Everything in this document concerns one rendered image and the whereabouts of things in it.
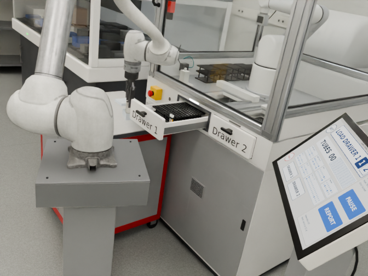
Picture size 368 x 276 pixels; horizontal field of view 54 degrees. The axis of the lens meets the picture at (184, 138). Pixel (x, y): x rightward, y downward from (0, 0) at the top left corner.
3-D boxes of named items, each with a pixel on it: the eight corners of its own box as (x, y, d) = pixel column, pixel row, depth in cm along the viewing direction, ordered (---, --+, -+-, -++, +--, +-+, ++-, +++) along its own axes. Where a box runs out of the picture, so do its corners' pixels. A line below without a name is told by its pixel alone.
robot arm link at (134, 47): (119, 60, 187) (143, 65, 185) (121, 29, 180) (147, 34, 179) (126, 56, 196) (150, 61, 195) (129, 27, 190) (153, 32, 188)
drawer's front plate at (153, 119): (159, 141, 171) (162, 119, 167) (129, 118, 191) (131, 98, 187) (162, 140, 172) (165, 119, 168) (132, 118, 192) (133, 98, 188)
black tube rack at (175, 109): (170, 130, 180) (171, 118, 178) (151, 116, 192) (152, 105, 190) (203, 124, 194) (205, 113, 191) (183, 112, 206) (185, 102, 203)
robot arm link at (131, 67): (126, 62, 185) (125, 73, 188) (143, 63, 189) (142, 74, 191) (122, 58, 193) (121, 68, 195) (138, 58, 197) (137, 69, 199)
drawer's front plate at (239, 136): (248, 159, 167) (253, 138, 162) (208, 134, 187) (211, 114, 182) (251, 159, 168) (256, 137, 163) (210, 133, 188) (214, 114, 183)
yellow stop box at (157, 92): (154, 101, 216) (155, 89, 213) (148, 97, 221) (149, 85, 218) (161, 100, 219) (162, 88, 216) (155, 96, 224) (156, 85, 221)
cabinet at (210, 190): (231, 300, 194) (266, 172, 161) (134, 200, 265) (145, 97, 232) (328, 243, 251) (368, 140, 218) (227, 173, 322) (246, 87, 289)
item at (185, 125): (161, 136, 173) (162, 124, 170) (134, 116, 191) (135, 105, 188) (222, 125, 197) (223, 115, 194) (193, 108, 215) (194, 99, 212)
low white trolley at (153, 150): (75, 260, 204) (78, 140, 173) (39, 202, 247) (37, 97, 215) (160, 230, 239) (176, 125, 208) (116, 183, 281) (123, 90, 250)
